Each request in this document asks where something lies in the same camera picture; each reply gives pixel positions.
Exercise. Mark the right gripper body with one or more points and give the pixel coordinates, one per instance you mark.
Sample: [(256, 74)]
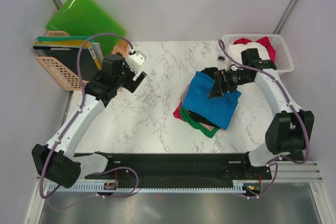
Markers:
[(222, 76)]

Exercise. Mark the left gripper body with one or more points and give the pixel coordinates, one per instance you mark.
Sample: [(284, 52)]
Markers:
[(124, 79)]

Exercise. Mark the blue t-shirt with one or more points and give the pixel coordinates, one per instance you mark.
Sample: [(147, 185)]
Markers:
[(219, 110)]

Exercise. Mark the black t-shirt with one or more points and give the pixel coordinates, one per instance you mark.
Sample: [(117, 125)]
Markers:
[(196, 117)]

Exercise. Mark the pink t-shirt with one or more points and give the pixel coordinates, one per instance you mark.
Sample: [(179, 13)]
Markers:
[(208, 127)]

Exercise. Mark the green t-shirt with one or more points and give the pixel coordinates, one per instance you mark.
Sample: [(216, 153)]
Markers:
[(197, 125)]

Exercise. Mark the red t-shirt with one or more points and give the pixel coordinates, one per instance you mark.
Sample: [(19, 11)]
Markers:
[(263, 41), (177, 113)]

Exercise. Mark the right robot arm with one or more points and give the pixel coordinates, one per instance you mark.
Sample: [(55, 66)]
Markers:
[(288, 135)]

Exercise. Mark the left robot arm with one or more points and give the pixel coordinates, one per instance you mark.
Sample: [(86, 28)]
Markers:
[(56, 160)]

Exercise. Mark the orange compartment tray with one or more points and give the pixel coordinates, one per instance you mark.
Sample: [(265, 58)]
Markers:
[(121, 47)]

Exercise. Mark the orange file rack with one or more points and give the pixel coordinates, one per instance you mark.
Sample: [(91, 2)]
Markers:
[(68, 80)]

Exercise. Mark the red t-shirt in basket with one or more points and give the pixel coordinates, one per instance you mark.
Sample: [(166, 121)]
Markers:
[(263, 41)]

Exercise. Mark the black folder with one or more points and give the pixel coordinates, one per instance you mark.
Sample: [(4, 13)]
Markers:
[(89, 64)]

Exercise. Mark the white plastic basket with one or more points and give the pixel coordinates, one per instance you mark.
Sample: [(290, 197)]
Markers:
[(283, 59)]

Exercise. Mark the yellow folder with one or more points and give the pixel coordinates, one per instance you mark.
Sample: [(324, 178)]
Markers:
[(64, 44)]

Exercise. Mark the green plastic board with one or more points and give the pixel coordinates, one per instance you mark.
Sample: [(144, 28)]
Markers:
[(84, 18)]

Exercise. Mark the teal folder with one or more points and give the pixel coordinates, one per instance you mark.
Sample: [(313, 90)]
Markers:
[(52, 39)]

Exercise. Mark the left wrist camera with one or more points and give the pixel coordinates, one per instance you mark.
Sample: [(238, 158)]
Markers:
[(136, 60)]

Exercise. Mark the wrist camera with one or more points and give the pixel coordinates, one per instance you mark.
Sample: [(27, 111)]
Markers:
[(136, 60), (221, 59)]

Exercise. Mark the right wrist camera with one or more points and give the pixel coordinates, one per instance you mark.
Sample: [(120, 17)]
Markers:
[(221, 59)]

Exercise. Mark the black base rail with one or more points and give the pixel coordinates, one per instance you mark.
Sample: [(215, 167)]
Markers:
[(182, 170)]

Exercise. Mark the white cable duct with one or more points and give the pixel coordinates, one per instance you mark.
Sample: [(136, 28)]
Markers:
[(104, 186)]

